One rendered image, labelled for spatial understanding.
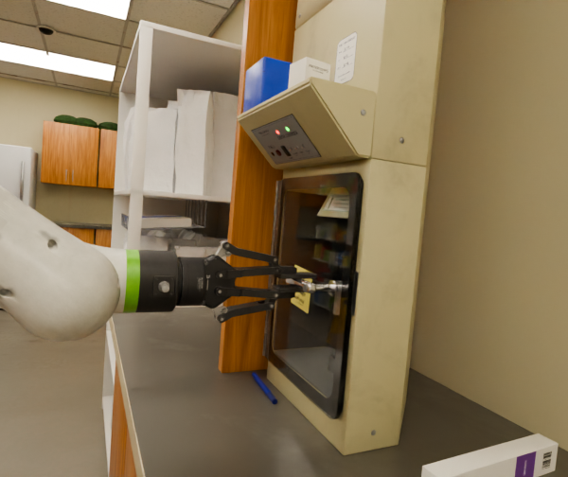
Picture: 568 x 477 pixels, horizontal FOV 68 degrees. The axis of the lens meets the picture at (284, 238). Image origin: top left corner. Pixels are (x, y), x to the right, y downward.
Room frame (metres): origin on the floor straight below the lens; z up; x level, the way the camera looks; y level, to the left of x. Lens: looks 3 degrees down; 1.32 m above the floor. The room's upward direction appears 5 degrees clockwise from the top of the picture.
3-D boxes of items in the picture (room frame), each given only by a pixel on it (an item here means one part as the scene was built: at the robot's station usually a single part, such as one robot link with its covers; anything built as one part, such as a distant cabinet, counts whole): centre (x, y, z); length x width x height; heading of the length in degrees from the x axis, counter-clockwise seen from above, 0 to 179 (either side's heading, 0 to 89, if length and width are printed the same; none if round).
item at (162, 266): (0.62, 0.18, 1.20); 0.12 x 0.06 x 0.09; 25
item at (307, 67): (0.73, -0.02, 1.54); 0.05 x 0.05 x 0.06; 33
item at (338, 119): (0.77, 0.00, 1.46); 0.32 x 0.12 x 0.10; 25
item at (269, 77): (0.86, 0.04, 1.56); 0.10 x 0.10 x 0.09; 25
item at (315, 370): (0.79, -0.05, 1.19); 0.30 x 0.01 x 0.40; 25
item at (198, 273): (0.66, 0.12, 1.20); 0.09 x 0.07 x 0.08; 115
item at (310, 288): (0.71, -0.05, 1.20); 0.10 x 0.05 x 0.03; 25
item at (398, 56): (0.85, -0.17, 1.33); 0.32 x 0.25 x 0.77; 25
